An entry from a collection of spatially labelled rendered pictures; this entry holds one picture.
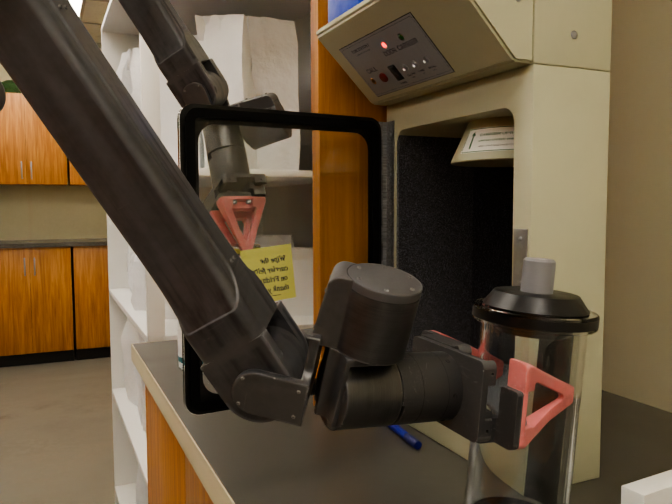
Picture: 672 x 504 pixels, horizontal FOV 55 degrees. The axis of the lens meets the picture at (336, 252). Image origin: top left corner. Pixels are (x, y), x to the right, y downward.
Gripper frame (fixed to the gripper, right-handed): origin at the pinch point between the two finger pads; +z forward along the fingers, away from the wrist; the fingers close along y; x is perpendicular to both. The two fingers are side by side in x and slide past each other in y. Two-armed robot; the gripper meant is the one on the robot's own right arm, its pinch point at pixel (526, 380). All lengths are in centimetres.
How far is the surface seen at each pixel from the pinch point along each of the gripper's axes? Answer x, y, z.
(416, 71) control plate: -32.0, 26.3, 1.9
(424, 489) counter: 16.8, 15.0, 0.5
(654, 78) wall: -39, 30, 49
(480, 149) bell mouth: -22.8, 21.3, 9.0
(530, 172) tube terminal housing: -19.5, 9.9, 7.1
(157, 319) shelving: 18, 125, -10
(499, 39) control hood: -32.7, 10.4, 1.9
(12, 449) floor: 122, 319, -46
